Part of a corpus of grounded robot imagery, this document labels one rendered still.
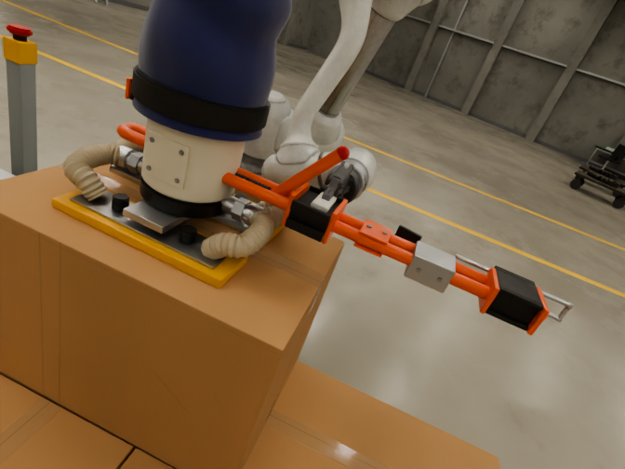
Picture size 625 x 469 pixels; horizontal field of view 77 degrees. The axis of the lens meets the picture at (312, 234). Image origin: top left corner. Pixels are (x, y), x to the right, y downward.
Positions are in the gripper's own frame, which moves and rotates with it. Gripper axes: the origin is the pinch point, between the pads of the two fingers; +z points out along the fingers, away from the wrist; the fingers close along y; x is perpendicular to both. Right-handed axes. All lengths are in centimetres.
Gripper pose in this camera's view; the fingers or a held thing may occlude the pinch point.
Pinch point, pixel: (319, 213)
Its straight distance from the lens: 69.5
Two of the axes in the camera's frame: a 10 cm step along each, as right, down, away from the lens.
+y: -3.0, 8.4, 4.5
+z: -2.8, 3.7, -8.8
